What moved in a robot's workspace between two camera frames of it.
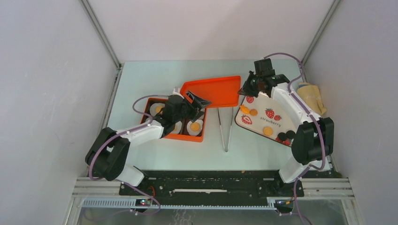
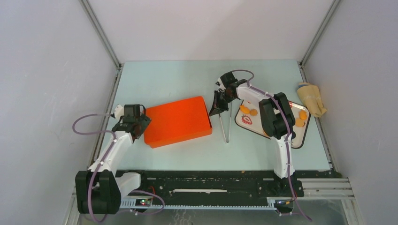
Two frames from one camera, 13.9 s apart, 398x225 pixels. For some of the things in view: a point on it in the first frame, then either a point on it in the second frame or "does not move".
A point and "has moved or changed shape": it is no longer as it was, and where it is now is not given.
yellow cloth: [310, 93] does not move
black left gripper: [196, 105] -> [145, 122]
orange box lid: [222, 92] -> [177, 122]
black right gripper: [244, 91] -> [217, 108]
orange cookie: [244, 109] does not move
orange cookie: [253, 112] does not move
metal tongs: [225, 149] has moved or changed shape
